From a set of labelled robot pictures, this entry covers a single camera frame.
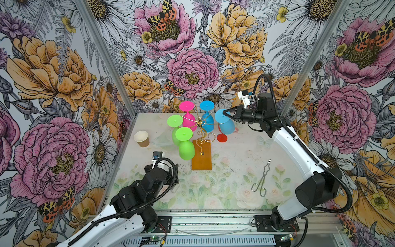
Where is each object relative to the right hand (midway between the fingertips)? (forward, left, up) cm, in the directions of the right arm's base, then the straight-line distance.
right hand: (224, 116), depth 72 cm
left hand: (-18, +27, -15) cm, 36 cm away
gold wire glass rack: (-4, +10, -34) cm, 35 cm away
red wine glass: (+14, -3, -35) cm, 38 cm away
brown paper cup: (+11, +49, -29) cm, 58 cm away
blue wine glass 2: (+2, -3, -9) cm, 10 cm away
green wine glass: (-11, +18, -10) cm, 23 cm away
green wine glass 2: (-1, +23, -1) cm, 23 cm away
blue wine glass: (+7, +7, -9) cm, 14 cm away
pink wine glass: (+1, +17, -3) cm, 17 cm away
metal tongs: (-18, -22, -35) cm, 45 cm away
